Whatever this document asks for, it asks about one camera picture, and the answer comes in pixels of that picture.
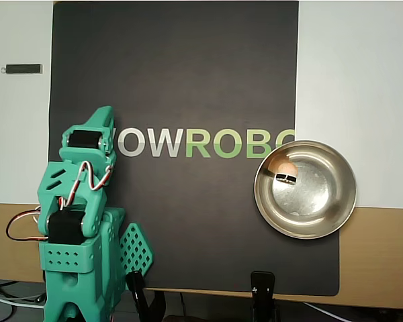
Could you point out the teal moving gripper jaw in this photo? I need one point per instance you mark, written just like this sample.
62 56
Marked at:
104 122

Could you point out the metal bowl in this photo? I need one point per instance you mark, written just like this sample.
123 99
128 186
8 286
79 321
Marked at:
315 208

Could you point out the black mat with WOWROBO print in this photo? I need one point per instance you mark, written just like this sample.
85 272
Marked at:
171 67

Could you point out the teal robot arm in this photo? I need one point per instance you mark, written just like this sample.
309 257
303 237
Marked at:
70 268

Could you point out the teal gripper body with servo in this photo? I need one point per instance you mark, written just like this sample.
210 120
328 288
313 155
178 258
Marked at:
83 139

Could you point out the cork ball with black base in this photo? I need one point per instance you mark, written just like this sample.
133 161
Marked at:
285 169

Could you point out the white paper sheet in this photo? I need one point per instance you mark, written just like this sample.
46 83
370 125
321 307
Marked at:
356 67

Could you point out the black USB stick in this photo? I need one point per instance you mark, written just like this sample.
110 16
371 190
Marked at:
23 68

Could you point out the black table clamp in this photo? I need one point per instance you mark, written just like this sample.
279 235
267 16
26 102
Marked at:
136 285

